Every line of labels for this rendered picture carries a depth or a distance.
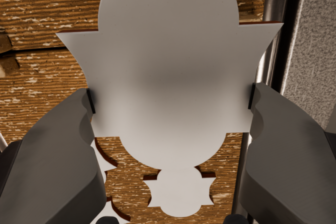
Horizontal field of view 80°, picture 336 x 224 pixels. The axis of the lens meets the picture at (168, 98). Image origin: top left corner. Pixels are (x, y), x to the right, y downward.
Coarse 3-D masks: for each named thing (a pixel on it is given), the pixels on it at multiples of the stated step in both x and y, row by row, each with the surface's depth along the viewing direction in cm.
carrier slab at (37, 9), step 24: (0, 0) 21; (24, 0) 21; (48, 0) 21; (72, 0) 21; (96, 0) 21; (240, 0) 21; (264, 0) 21; (0, 24) 22; (24, 24) 22; (48, 24) 22; (72, 24) 22; (96, 24) 22; (24, 48) 23
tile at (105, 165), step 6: (96, 144) 29; (96, 150) 29; (96, 156) 30; (102, 156) 30; (102, 162) 31; (108, 162) 31; (114, 162) 32; (102, 168) 31; (108, 168) 31; (102, 174) 32
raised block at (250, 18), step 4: (240, 16) 20; (244, 16) 20; (248, 16) 20; (252, 16) 20; (240, 20) 19; (244, 20) 19; (248, 20) 19; (252, 20) 19; (256, 20) 19; (260, 20) 19
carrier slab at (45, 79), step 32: (32, 64) 24; (64, 64) 24; (0, 96) 26; (32, 96) 26; (64, 96) 26; (0, 128) 29; (128, 160) 32; (224, 160) 32; (128, 192) 35; (224, 192) 35
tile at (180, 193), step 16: (144, 176) 33; (160, 176) 32; (176, 176) 32; (192, 176) 32; (208, 176) 32; (160, 192) 34; (176, 192) 34; (192, 192) 34; (208, 192) 34; (176, 208) 36; (192, 208) 36
